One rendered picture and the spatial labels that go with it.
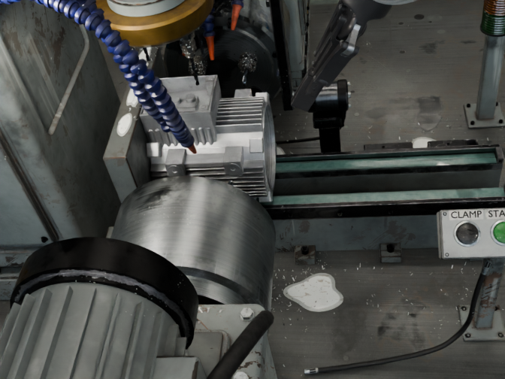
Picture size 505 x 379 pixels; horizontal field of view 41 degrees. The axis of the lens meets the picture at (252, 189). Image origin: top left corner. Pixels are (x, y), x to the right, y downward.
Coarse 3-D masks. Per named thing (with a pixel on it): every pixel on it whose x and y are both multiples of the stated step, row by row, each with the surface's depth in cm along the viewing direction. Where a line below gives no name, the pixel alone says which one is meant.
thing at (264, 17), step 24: (216, 0) 129; (264, 0) 133; (216, 24) 127; (240, 24) 127; (264, 24) 128; (288, 24) 140; (168, 48) 132; (216, 48) 130; (240, 48) 130; (264, 48) 130; (288, 48) 137; (168, 72) 136; (192, 72) 131; (216, 72) 135; (240, 72) 134; (264, 72) 134
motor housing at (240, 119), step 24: (264, 96) 116; (216, 120) 113; (240, 120) 112; (264, 120) 113; (216, 144) 113; (240, 144) 113; (264, 144) 128; (192, 168) 113; (216, 168) 113; (264, 168) 113; (264, 192) 115
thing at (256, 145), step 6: (252, 138) 111; (258, 138) 110; (150, 144) 113; (156, 144) 113; (252, 144) 111; (258, 144) 110; (276, 144) 129; (150, 150) 113; (156, 150) 113; (252, 150) 111; (258, 150) 110; (276, 150) 128; (150, 156) 114; (156, 156) 113; (270, 192) 119; (264, 198) 119; (270, 198) 119
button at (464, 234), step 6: (462, 228) 94; (468, 228) 94; (474, 228) 94; (456, 234) 94; (462, 234) 94; (468, 234) 94; (474, 234) 93; (462, 240) 94; (468, 240) 93; (474, 240) 93
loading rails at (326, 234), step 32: (288, 160) 131; (320, 160) 130; (352, 160) 129; (384, 160) 127; (416, 160) 126; (448, 160) 125; (480, 160) 124; (288, 192) 133; (320, 192) 132; (352, 192) 131; (384, 192) 122; (416, 192) 121; (448, 192) 120; (480, 192) 119; (288, 224) 124; (320, 224) 124; (352, 224) 123; (384, 224) 122; (416, 224) 122; (384, 256) 124
